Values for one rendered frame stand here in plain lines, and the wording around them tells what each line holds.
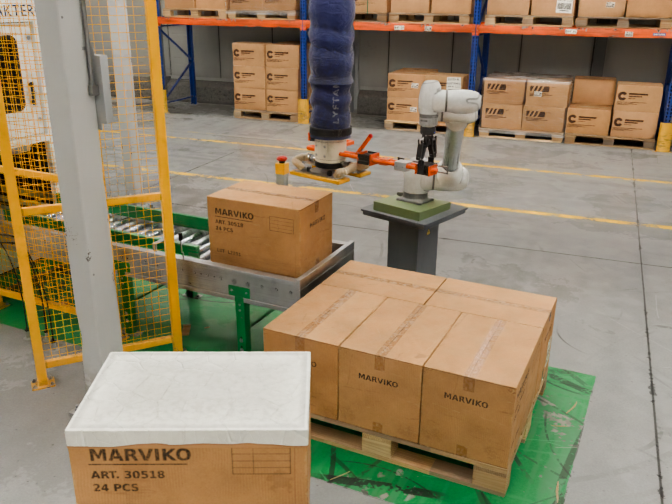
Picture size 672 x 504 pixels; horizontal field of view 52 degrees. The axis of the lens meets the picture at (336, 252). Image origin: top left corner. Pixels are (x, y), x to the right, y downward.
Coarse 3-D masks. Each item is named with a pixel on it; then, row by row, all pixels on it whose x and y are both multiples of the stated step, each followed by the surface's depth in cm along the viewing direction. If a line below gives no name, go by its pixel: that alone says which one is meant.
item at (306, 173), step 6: (294, 174) 375; (300, 174) 372; (306, 174) 370; (312, 174) 369; (318, 174) 368; (324, 174) 368; (330, 174) 365; (318, 180) 366; (324, 180) 363; (330, 180) 361; (336, 180) 359; (342, 180) 360; (348, 180) 364
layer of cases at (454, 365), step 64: (320, 320) 337; (384, 320) 338; (448, 320) 339; (512, 320) 339; (320, 384) 325; (384, 384) 309; (448, 384) 295; (512, 384) 284; (448, 448) 305; (512, 448) 300
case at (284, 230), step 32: (224, 192) 400; (256, 192) 401; (288, 192) 402; (320, 192) 402; (224, 224) 395; (256, 224) 385; (288, 224) 376; (320, 224) 396; (224, 256) 402; (256, 256) 392; (288, 256) 383; (320, 256) 403
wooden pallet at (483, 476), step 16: (544, 384) 376; (320, 416) 331; (528, 416) 333; (320, 432) 340; (336, 432) 340; (368, 432) 321; (528, 432) 344; (352, 448) 329; (368, 448) 324; (384, 448) 320; (400, 448) 328; (432, 448) 309; (400, 464) 319; (416, 464) 317; (432, 464) 317; (448, 464) 318; (480, 464) 300; (448, 480) 310; (464, 480) 307; (480, 480) 303; (496, 480) 299
